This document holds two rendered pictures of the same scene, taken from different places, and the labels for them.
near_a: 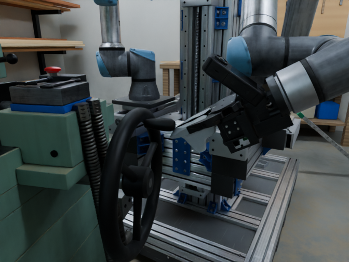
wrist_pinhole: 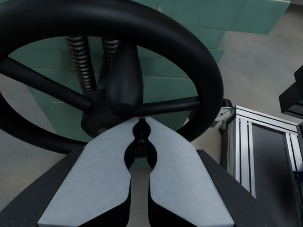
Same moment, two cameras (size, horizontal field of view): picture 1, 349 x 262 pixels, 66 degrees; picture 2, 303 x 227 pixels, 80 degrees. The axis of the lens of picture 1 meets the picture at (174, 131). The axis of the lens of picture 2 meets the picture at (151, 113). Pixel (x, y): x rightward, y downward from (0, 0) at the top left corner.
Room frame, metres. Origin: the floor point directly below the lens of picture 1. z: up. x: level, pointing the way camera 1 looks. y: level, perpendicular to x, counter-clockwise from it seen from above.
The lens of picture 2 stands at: (0.46, -0.06, 1.02)
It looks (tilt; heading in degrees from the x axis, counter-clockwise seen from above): 56 degrees down; 64
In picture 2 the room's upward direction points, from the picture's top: 14 degrees clockwise
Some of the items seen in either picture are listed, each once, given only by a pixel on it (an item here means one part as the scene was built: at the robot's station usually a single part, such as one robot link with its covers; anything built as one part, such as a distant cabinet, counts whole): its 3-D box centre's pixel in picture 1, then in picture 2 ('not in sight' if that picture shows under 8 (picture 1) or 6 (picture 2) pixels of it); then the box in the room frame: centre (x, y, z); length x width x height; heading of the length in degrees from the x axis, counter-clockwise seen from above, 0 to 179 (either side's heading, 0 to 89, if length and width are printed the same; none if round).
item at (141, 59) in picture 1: (141, 63); not in sight; (1.29, 0.15, 0.98); 0.13 x 0.12 x 0.14; 100
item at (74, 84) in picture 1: (56, 89); not in sight; (0.49, 0.21, 0.99); 0.13 x 0.11 x 0.06; 168
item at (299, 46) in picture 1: (317, 57); not in sight; (0.51, -0.27, 1.04); 0.11 x 0.11 x 0.08; 76
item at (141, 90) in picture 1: (144, 88); not in sight; (1.29, 0.15, 0.87); 0.15 x 0.15 x 0.10
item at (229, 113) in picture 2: not in sight; (218, 110); (0.75, 0.14, 0.65); 0.06 x 0.04 x 0.08; 168
